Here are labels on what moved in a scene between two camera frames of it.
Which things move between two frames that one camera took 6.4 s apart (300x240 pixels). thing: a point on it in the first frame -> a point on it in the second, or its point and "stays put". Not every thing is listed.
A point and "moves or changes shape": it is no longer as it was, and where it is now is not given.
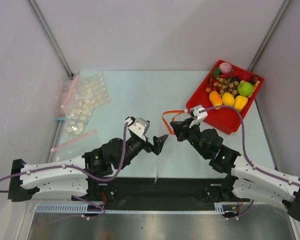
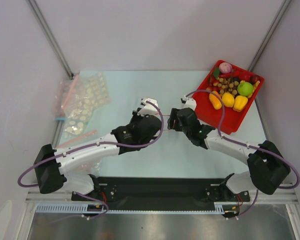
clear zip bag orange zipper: x=170 y=142 moves or changes shape
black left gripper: x=158 y=142 -> x=134 y=116
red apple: x=245 y=75 stays put
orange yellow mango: x=215 y=99 stays put
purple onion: x=225 y=67 stays put
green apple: x=245 y=89 stays put
